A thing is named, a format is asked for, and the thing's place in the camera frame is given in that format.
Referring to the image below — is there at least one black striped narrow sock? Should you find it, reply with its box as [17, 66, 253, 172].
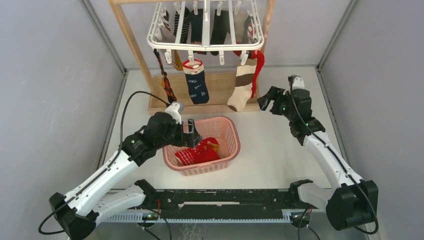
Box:
[172, 6, 192, 44]

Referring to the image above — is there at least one red snowflake sock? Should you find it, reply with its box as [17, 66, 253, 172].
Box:
[174, 148, 201, 166]

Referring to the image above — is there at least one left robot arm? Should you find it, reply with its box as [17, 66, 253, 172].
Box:
[38, 101, 202, 240]

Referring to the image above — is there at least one brown beige block sock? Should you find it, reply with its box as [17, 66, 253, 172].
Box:
[227, 59, 257, 112]

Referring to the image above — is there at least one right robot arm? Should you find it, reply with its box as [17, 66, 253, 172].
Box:
[257, 86, 380, 235]

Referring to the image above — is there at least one navy santa pattern sock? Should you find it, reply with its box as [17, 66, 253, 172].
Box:
[182, 59, 210, 105]

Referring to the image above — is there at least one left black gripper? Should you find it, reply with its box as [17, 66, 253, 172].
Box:
[156, 119, 202, 150]

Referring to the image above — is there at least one mustard yellow sock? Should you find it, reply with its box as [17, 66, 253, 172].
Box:
[206, 137, 220, 153]

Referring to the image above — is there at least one white plastic sock hanger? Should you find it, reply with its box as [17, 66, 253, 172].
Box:
[146, 0, 266, 65]

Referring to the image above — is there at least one red sock white pattern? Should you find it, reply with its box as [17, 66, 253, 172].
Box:
[196, 138, 221, 164]

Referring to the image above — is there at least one red white striped sock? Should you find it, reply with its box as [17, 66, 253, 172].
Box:
[241, 16, 258, 44]

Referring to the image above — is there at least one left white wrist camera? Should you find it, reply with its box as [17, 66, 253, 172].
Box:
[165, 101, 184, 125]

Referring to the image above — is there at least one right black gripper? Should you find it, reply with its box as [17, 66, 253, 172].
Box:
[257, 85, 297, 122]

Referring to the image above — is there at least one black mounting rail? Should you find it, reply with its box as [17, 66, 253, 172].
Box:
[142, 189, 309, 221]

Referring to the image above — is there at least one pink plastic basket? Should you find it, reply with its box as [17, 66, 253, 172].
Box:
[162, 116, 241, 176]

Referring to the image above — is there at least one plain red sock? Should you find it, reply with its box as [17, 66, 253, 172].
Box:
[247, 50, 265, 99]

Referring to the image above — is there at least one wooden hanger stand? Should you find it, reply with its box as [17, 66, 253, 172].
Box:
[109, 0, 275, 114]

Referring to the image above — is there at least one argyle red yellow sock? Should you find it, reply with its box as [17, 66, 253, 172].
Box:
[153, 49, 177, 104]

